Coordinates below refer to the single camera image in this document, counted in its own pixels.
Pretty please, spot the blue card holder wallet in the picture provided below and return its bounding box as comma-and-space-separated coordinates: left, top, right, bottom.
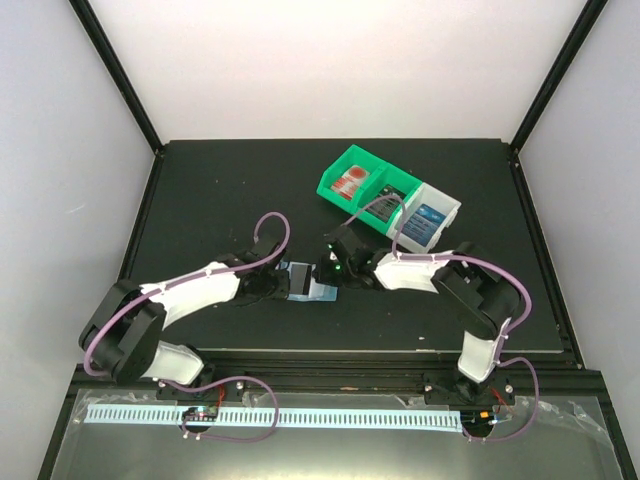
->
278, 261, 338, 302

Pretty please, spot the green bin with red cards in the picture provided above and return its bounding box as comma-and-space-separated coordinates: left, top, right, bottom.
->
316, 144, 387, 213

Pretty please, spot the green bin with black cards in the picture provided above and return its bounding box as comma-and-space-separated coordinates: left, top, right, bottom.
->
357, 165, 422, 234

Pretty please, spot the white bin with blue cards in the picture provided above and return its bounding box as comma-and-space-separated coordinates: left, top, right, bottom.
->
395, 183, 461, 254

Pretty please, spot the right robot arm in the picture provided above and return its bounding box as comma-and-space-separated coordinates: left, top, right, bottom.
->
314, 225, 532, 403

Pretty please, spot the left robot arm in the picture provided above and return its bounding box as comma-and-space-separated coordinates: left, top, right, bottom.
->
78, 237, 289, 399

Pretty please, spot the black credit card stack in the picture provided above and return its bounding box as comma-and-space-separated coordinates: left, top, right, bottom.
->
367, 184, 406, 223

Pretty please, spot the red white credit card stack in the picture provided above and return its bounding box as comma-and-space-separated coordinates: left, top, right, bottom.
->
330, 165, 370, 201

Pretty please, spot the blue credit card stack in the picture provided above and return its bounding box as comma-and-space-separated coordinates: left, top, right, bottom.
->
402, 204, 446, 247

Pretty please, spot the left small circuit board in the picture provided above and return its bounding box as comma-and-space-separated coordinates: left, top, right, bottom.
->
181, 405, 219, 428

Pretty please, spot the small circuit board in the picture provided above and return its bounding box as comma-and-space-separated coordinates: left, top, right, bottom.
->
181, 405, 219, 428
462, 410, 512, 427

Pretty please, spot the right small circuit board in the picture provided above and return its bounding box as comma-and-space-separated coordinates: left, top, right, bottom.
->
462, 410, 512, 427

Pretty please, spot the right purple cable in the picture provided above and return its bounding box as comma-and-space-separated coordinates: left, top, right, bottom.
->
344, 194, 541, 445

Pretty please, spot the purple cable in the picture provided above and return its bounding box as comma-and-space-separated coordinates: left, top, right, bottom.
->
83, 212, 292, 444
344, 194, 541, 445

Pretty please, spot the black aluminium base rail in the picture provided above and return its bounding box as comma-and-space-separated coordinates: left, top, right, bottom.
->
71, 350, 607, 406

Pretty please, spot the white slotted cable duct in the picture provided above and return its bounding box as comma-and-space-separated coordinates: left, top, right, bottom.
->
84, 404, 463, 433

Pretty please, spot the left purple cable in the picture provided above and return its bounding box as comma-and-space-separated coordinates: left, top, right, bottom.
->
83, 212, 292, 444

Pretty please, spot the left black frame post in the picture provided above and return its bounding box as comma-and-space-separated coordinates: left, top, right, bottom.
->
67, 0, 165, 156

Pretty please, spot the black frame post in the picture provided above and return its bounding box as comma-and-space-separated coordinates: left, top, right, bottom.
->
67, 0, 165, 156
508, 0, 611, 151

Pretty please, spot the right black frame post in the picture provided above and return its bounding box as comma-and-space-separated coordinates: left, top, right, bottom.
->
508, 0, 611, 151

